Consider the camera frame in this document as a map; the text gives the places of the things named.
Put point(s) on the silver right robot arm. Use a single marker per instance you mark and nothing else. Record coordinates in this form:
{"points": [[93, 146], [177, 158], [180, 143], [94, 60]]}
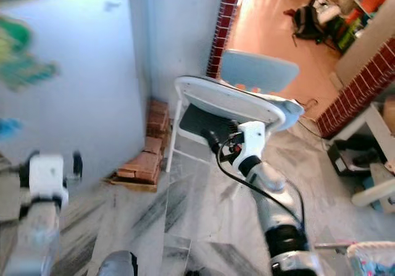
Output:
{"points": [[281, 214]]}

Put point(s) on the small blue fridge sticker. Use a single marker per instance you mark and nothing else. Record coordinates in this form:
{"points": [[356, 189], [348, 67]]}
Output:
{"points": [[9, 128]]}

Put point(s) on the white table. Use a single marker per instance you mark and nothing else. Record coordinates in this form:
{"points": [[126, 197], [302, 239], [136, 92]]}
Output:
{"points": [[376, 118]]}

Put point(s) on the white cylinder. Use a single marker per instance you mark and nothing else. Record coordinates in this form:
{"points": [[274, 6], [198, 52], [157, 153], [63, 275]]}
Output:
{"points": [[373, 196]]}

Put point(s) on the black floor device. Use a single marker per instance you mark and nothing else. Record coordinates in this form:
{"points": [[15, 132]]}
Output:
{"points": [[355, 158]]}

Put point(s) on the green yellow fridge sticker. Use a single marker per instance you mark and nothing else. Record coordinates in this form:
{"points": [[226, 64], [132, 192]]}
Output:
{"points": [[21, 57]]}

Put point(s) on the silver white fridge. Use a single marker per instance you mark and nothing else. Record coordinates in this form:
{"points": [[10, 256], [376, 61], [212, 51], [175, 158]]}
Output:
{"points": [[99, 78]]}

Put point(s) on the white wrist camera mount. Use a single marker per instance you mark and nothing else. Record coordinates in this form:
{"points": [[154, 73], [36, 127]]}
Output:
{"points": [[253, 141], [48, 174]]}

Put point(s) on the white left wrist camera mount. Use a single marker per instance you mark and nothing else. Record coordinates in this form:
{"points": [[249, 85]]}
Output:
{"points": [[48, 174]]}

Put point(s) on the white folding chair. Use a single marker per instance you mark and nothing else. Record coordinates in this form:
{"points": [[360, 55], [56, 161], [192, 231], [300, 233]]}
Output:
{"points": [[241, 100]]}

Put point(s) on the low red brick wall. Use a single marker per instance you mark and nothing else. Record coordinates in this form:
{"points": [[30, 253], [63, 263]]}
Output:
{"points": [[358, 84]]}

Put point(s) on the black backpack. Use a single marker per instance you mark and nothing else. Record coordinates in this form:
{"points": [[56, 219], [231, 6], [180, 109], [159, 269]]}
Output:
{"points": [[307, 23]]}

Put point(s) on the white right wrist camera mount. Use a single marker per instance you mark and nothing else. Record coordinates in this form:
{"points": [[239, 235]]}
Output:
{"points": [[253, 141]]}

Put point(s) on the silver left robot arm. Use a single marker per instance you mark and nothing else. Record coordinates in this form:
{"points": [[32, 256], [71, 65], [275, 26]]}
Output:
{"points": [[40, 239]]}

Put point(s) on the red brick stack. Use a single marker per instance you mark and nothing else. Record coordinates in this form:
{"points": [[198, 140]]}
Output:
{"points": [[145, 158]]}

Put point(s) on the floral patterned basket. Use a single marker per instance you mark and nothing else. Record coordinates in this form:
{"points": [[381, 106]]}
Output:
{"points": [[370, 260]]}

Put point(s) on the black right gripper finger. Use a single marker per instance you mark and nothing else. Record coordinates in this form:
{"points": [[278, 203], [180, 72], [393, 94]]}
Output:
{"points": [[234, 128], [211, 140]]}

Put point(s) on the dark red brick pillar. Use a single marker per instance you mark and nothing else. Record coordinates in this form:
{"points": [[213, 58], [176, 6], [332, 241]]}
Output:
{"points": [[227, 23]]}

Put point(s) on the silver robot leg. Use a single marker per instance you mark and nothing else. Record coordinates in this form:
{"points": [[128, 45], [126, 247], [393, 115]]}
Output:
{"points": [[117, 263]]}

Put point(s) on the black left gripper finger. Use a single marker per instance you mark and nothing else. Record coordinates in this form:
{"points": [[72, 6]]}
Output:
{"points": [[77, 163], [24, 172]]}

